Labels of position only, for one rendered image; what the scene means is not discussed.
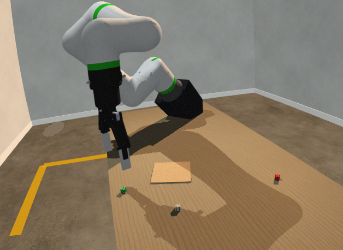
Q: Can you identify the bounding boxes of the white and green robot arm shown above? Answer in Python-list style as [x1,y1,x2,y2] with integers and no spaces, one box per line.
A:
[62,2,183,107]

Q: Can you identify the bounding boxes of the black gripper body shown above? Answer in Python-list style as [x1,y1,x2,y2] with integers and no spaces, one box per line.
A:
[93,87,121,123]

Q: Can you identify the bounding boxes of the tan flat mat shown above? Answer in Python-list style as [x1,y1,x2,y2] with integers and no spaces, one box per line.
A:
[151,162,191,183]

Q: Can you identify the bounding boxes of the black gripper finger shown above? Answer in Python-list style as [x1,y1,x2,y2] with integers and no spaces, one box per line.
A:
[98,108,112,152]
[104,112,131,171]

